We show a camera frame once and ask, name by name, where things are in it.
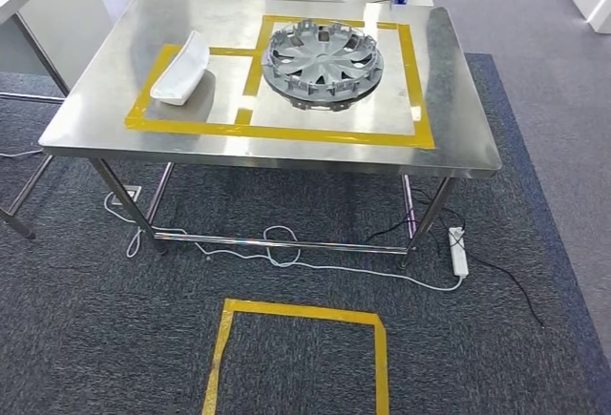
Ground white power strip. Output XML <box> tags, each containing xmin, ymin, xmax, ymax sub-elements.
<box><xmin>447</xmin><ymin>226</ymin><xmax>470</xmax><ymax>279</ymax></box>

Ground white curved plastic part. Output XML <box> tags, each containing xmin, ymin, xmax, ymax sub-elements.
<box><xmin>149</xmin><ymin>30</ymin><xmax>211</xmax><ymax>108</ymax></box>

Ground white power cable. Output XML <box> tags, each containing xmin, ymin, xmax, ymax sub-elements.
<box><xmin>103</xmin><ymin>192</ymin><xmax>466</xmax><ymax>293</ymax></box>

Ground black floor cable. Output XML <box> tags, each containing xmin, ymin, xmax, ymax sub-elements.
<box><xmin>365</xmin><ymin>187</ymin><xmax>546</xmax><ymax>329</ymax></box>

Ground white side table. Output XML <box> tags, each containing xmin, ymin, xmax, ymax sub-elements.
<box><xmin>0</xmin><ymin>0</ymin><xmax>115</xmax><ymax>240</ymax></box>

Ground steel workbench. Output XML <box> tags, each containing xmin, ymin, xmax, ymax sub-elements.
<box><xmin>38</xmin><ymin>0</ymin><xmax>503</xmax><ymax>268</ymax></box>

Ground grey plastic wheel hubcap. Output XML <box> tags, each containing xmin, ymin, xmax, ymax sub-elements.
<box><xmin>261</xmin><ymin>18</ymin><xmax>384</xmax><ymax>113</ymax></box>

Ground metal floor outlet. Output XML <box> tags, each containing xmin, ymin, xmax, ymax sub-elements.
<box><xmin>110</xmin><ymin>184</ymin><xmax>143</xmax><ymax>206</ymax></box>

